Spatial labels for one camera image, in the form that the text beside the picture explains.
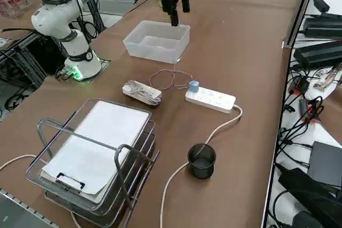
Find clear plastic bin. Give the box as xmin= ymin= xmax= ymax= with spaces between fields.
xmin=122 ymin=20 xmax=191 ymax=65

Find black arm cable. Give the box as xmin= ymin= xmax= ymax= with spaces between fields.
xmin=40 ymin=0 xmax=167 ymax=40

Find red black connector box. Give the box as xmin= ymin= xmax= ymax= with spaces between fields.
xmin=289 ymin=76 xmax=310 ymax=96

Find clipboard with white paper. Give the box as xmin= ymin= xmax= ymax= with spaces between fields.
xmin=40 ymin=100 xmax=150 ymax=203

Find long white power strip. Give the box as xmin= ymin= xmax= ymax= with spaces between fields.
xmin=185 ymin=88 xmax=237 ymax=115

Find beige power strip cable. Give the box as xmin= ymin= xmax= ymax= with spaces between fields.
xmin=0 ymin=104 xmax=244 ymax=228

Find black bag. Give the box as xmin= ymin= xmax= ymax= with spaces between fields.
xmin=277 ymin=168 xmax=342 ymax=228

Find grey aluminium frame rail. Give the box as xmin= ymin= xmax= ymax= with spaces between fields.
xmin=0 ymin=187 xmax=57 ymax=228

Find pale blue phone charger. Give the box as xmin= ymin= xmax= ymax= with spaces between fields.
xmin=188 ymin=80 xmax=200 ymax=94

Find short white power strip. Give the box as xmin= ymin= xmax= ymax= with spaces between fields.
xmin=122 ymin=80 xmax=163 ymax=107

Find small black power adapter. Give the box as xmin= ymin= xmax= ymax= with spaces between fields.
xmin=312 ymin=0 xmax=331 ymax=14

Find stacked metal wire trays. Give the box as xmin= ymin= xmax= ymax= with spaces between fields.
xmin=25 ymin=98 xmax=161 ymax=228

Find printed card packet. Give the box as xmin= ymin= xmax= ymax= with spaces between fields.
xmin=312 ymin=64 xmax=342 ymax=90

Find black mesh pen cup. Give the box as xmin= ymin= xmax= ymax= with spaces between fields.
xmin=187 ymin=144 xmax=216 ymax=179

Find flat black box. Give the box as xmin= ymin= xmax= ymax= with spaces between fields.
xmin=306 ymin=140 xmax=342 ymax=189

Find aluminium frame post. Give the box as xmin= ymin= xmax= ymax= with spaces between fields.
xmin=282 ymin=0 xmax=321 ymax=50

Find long black power brick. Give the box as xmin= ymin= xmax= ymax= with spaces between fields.
xmin=303 ymin=13 xmax=342 ymax=39
xmin=293 ymin=40 xmax=342 ymax=70

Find thin white charger cable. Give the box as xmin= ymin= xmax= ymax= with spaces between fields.
xmin=149 ymin=64 xmax=193 ymax=91

